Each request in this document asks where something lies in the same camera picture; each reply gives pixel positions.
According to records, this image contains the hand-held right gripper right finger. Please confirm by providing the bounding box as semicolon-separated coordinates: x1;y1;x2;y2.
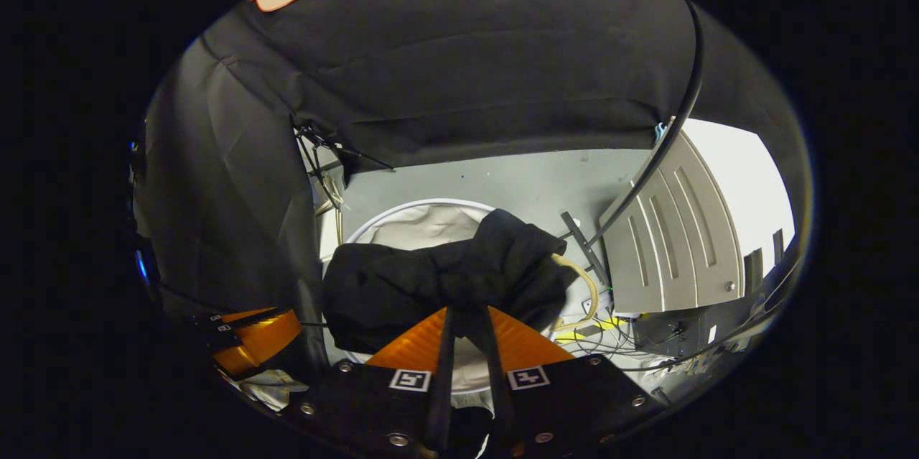
477;305;665;459

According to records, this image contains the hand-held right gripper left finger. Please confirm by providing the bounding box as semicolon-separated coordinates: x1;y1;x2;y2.
284;306;457;459

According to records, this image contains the black jacket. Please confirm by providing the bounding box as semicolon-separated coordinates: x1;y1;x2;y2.
321;208;581;456

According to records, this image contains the white laundry hamper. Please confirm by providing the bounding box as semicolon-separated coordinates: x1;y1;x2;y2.
336;198;575;395

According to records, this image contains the black metal clothes rack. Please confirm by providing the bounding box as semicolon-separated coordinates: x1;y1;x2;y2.
560;0;706;287

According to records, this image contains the white crumpled cloth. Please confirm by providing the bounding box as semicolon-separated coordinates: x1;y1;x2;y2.
241;369;309;411

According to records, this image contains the black electronics box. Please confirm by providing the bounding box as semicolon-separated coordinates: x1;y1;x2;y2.
632;301;755;359

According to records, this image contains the grey ribbed metal panel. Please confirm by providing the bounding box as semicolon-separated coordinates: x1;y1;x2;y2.
598;130;744;314

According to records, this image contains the black backdrop cloth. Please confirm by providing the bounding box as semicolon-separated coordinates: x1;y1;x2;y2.
133;0;812;374

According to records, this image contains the yellow cable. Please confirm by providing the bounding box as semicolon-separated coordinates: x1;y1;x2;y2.
553;317;636;343

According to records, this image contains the beige hose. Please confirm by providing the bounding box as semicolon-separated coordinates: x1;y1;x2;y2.
549;253;600;334

